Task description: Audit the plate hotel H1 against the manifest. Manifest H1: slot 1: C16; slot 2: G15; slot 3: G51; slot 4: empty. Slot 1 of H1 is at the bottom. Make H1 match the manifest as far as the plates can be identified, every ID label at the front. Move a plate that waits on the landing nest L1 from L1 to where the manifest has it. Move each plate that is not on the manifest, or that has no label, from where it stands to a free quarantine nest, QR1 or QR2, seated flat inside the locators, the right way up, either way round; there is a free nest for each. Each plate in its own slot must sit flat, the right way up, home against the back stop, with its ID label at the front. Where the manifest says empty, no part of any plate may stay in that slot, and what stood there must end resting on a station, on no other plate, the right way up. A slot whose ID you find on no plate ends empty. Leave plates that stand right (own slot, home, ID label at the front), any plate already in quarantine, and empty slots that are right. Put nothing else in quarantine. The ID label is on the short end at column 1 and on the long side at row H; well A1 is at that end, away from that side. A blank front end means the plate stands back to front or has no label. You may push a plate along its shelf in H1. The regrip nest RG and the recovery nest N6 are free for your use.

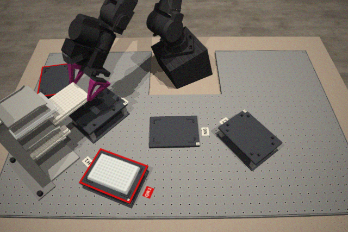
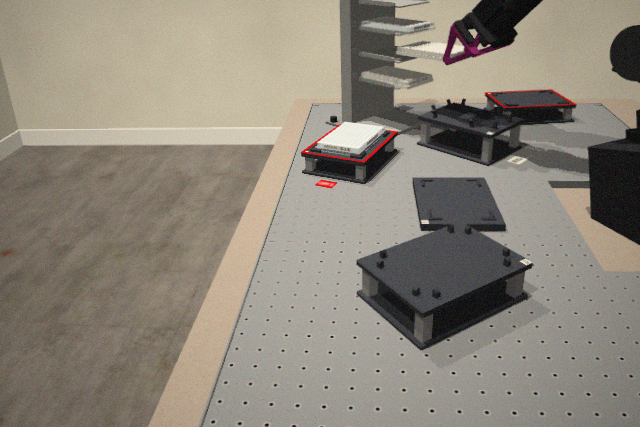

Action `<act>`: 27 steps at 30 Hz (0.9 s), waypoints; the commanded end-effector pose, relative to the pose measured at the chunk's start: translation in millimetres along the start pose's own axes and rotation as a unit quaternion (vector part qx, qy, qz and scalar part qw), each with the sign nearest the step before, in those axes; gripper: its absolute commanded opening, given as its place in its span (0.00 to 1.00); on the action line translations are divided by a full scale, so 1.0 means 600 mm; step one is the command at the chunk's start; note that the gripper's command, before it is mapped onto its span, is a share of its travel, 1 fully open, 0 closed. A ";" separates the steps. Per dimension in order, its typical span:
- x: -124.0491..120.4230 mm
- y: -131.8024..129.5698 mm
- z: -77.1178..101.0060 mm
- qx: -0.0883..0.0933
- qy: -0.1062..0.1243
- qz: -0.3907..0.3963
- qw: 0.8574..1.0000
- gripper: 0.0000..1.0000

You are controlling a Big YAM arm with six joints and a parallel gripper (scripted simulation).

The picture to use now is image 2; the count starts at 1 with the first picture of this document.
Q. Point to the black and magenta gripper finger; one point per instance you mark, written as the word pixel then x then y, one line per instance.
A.
pixel 470 49
pixel 487 49

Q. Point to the cream multiwell plate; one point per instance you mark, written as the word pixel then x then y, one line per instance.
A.
pixel 428 50

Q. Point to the white multi-well plate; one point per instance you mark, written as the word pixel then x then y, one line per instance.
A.
pixel 401 78
pixel 350 138

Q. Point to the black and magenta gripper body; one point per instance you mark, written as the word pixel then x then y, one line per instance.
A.
pixel 494 32

